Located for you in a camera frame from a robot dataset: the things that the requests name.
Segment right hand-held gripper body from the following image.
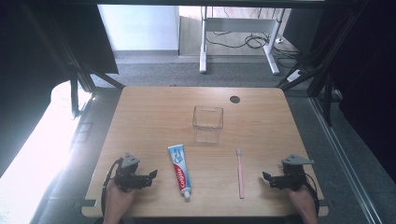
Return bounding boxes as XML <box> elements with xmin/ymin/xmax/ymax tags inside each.
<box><xmin>280</xmin><ymin>154</ymin><xmax>316</xmax><ymax>191</ymax></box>

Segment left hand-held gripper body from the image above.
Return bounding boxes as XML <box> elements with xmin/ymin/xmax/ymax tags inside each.
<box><xmin>113</xmin><ymin>152</ymin><xmax>143</xmax><ymax>193</ymax></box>

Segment blue and red toothpaste tube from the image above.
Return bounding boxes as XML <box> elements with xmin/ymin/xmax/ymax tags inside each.
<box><xmin>167</xmin><ymin>143</ymin><xmax>192</xmax><ymax>201</ymax></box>

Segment pink toothbrush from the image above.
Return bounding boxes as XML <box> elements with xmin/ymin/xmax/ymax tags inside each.
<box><xmin>235</xmin><ymin>147</ymin><xmax>246</xmax><ymax>200</ymax></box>

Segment clear plastic container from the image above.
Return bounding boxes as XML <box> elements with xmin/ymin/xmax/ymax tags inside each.
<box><xmin>191</xmin><ymin>105</ymin><xmax>224</xmax><ymax>145</ymax></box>

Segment person's left hand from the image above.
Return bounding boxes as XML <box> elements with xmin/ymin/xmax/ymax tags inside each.
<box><xmin>105</xmin><ymin>180</ymin><xmax>137</xmax><ymax>217</ymax></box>

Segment person's right hand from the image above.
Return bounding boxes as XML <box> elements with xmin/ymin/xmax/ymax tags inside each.
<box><xmin>285</xmin><ymin>184</ymin><xmax>318</xmax><ymax>217</ymax></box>

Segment white power strip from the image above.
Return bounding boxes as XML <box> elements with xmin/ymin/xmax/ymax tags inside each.
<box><xmin>286</xmin><ymin>69</ymin><xmax>304</xmax><ymax>83</ymax></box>

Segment black metal stand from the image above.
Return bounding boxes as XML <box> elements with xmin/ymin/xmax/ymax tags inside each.
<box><xmin>46</xmin><ymin>31</ymin><xmax>126</xmax><ymax>119</ymax></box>
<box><xmin>276</xmin><ymin>0</ymin><xmax>370</xmax><ymax>127</ymax></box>

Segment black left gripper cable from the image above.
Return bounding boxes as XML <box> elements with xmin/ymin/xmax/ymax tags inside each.
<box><xmin>100</xmin><ymin>158</ymin><xmax>124</xmax><ymax>217</ymax></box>

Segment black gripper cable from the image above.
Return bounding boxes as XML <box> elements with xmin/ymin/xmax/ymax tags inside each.
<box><xmin>100</xmin><ymin>158</ymin><xmax>124</xmax><ymax>217</ymax></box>
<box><xmin>304</xmin><ymin>172</ymin><xmax>320</xmax><ymax>217</ymax></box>

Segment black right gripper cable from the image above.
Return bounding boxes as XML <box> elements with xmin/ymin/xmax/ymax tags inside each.
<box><xmin>304</xmin><ymin>172</ymin><xmax>320</xmax><ymax>217</ymax></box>

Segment aluminium floor rail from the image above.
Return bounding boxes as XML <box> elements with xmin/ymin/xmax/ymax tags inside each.
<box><xmin>309</xmin><ymin>96</ymin><xmax>383</xmax><ymax>224</ymax></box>

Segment black floor cables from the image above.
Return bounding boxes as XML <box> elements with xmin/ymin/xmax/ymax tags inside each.
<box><xmin>205</xmin><ymin>30</ymin><xmax>301</xmax><ymax>68</ymax></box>

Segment white desk frame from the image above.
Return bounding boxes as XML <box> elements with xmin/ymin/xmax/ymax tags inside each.
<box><xmin>199</xmin><ymin>6</ymin><xmax>287</xmax><ymax>76</ymax></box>

